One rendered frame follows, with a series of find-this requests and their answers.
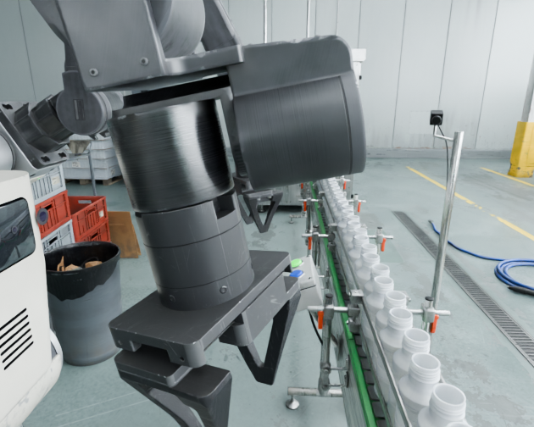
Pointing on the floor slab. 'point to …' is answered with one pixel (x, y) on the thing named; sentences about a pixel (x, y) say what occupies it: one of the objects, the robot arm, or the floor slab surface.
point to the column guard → (525, 149)
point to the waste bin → (84, 300)
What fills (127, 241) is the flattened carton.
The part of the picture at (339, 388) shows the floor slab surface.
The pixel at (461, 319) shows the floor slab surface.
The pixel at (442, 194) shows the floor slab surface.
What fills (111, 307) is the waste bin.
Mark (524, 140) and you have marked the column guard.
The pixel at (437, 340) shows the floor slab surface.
